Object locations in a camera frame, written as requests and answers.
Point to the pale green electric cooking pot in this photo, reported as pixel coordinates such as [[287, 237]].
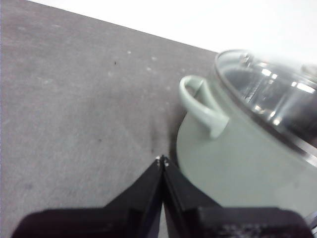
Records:
[[235, 168]]

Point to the glass lid with green knob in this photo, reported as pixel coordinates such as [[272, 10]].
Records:
[[272, 94]]

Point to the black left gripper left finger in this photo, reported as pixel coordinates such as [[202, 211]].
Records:
[[123, 218]]

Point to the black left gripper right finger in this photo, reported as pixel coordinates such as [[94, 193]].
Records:
[[210, 220]]

